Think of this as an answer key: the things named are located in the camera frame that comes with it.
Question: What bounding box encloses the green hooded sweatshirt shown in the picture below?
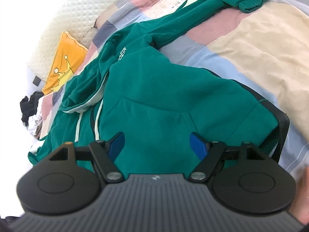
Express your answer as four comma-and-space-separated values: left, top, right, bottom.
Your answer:
28, 0, 286, 175

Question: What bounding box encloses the black and white clothes pile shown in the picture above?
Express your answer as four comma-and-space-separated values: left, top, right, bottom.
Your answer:
20, 91, 44, 137

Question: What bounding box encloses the person's right hand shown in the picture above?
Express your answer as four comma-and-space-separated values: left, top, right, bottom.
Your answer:
289, 166, 309, 225

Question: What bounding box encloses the orange crown pillow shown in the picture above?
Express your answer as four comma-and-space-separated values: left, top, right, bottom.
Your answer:
42, 31, 88, 95

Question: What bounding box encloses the patchwork checkered bed quilt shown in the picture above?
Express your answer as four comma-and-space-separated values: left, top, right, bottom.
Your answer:
36, 0, 309, 179

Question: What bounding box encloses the cream quilted headboard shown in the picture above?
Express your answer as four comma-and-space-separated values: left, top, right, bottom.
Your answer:
30, 0, 120, 81

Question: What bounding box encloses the dark wall socket left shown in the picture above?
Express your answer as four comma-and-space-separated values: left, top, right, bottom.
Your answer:
32, 76, 41, 87

